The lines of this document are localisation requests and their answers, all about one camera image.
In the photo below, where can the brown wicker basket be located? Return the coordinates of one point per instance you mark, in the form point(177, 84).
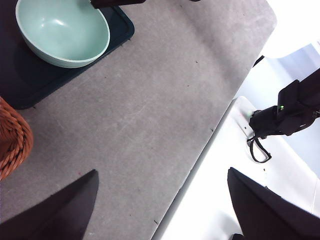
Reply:
point(12, 137)

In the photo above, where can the black rectangular tray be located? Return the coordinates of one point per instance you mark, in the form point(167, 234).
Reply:
point(25, 85)

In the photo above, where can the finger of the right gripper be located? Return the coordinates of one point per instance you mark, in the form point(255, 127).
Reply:
point(112, 2)

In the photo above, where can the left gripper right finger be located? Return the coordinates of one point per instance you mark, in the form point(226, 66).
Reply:
point(270, 215)

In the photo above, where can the black table frame bar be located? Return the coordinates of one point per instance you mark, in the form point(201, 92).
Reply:
point(258, 61)

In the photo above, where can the teal ribbed bowl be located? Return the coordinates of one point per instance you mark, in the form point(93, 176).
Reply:
point(62, 32)

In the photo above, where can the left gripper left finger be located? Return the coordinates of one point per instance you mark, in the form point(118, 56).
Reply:
point(50, 217)

